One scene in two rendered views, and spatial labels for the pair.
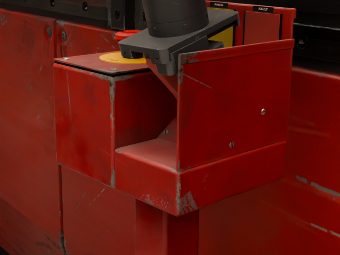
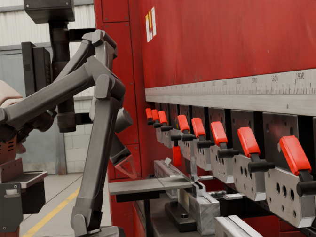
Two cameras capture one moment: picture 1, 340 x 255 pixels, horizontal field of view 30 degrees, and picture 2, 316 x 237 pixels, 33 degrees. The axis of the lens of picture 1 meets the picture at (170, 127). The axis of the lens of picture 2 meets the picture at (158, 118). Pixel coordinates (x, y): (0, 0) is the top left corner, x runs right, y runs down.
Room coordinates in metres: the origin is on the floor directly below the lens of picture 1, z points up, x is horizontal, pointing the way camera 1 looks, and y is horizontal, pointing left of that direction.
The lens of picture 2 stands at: (-0.53, -0.86, 1.31)
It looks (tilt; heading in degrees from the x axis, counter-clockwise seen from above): 3 degrees down; 30
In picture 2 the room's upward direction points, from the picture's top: 4 degrees counter-clockwise
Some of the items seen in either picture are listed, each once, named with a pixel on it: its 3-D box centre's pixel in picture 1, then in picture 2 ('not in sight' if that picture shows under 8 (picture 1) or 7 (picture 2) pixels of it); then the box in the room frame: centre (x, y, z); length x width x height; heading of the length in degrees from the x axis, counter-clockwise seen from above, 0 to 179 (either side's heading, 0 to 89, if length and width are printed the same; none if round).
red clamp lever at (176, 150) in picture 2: not in sight; (178, 150); (0.92, -0.09, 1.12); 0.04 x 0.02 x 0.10; 127
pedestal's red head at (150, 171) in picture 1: (168, 91); not in sight; (0.66, 0.00, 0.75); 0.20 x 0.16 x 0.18; 43
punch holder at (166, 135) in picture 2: not in sight; (176, 123); (1.26, 0.09, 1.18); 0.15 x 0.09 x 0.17; 37
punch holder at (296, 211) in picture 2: not in sight; (305, 164); (0.30, -0.64, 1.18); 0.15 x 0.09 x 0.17; 37
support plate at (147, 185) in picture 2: not in sight; (148, 185); (0.99, 0.07, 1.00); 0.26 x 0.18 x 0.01; 127
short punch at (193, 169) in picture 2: not in sight; (190, 165); (1.08, -0.05, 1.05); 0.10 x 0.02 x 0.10; 37
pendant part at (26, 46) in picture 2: not in sight; (39, 78); (1.70, 1.13, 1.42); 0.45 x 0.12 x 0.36; 36
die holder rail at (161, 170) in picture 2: not in sight; (168, 177); (1.52, 0.28, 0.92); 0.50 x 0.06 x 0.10; 37
